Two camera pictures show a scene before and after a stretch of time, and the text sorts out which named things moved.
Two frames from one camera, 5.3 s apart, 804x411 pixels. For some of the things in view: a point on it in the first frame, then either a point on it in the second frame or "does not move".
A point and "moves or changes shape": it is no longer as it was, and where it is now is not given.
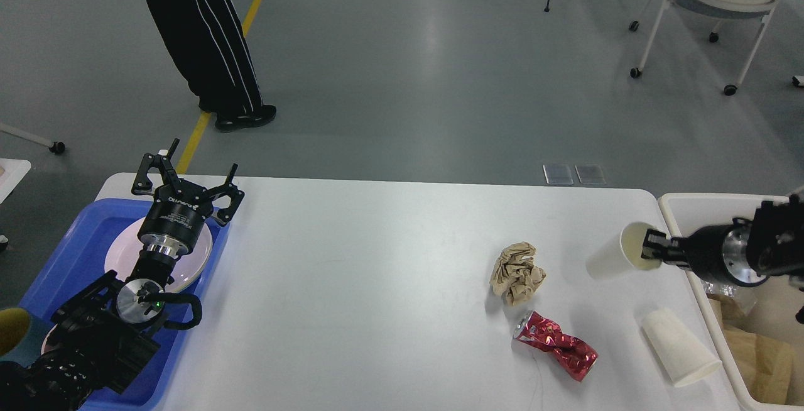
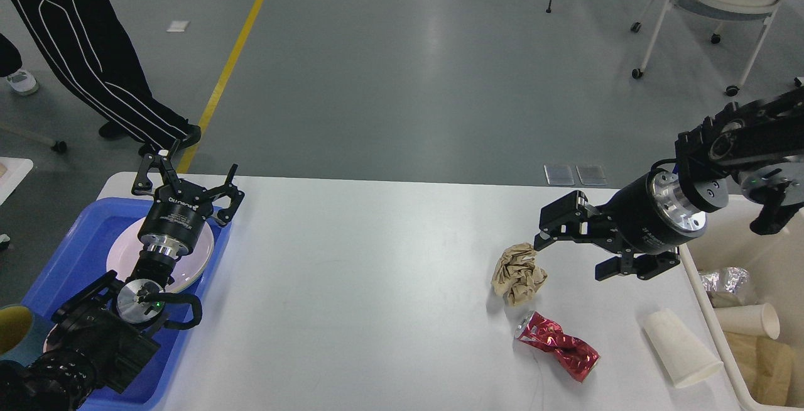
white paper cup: [686, 360] does not move
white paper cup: [622, 256] moves or changes shape
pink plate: [125, 251] does not move
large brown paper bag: [769, 366] does not move
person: [196, 19] -> [83, 38]
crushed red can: [576, 357] does not move
